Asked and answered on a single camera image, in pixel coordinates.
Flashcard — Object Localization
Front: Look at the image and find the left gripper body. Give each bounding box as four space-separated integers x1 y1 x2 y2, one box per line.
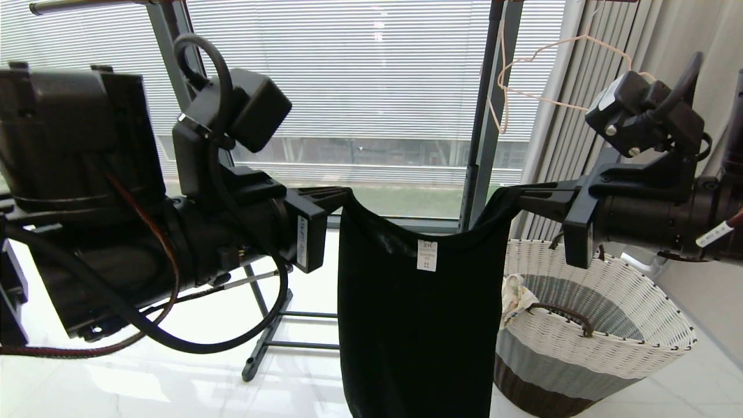
171 168 330 286

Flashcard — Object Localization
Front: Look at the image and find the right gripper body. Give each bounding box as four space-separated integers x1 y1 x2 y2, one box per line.
562 183 704 269

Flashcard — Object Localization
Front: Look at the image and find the pink clothes hanger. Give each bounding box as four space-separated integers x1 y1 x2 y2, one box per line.
497 0 658 114
486 17 511 136

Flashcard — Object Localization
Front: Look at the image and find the black garment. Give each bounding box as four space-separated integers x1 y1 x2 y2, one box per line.
336 186 526 418

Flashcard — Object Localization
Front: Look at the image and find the window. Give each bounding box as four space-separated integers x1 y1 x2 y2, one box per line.
0 0 567 234

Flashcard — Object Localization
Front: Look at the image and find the black clothes rack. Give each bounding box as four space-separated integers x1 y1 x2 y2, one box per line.
29 0 639 383

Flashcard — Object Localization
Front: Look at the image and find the beige curtain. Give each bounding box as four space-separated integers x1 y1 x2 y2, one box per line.
511 0 743 282

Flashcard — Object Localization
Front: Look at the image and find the cream printed garment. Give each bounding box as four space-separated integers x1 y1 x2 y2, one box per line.
501 274 540 327

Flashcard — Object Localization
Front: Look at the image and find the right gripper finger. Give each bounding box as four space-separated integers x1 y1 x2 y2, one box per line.
522 201 578 225
515 180 581 201

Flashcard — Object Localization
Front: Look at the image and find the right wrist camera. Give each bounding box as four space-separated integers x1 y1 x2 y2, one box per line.
585 70 706 189

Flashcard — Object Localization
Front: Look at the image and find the white laundry basket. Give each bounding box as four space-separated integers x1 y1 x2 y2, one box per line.
493 235 698 418

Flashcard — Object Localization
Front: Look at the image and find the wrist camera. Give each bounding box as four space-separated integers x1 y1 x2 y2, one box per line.
173 69 293 199
585 70 706 189

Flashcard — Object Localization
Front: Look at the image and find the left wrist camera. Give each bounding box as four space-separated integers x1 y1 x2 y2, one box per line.
173 69 293 199

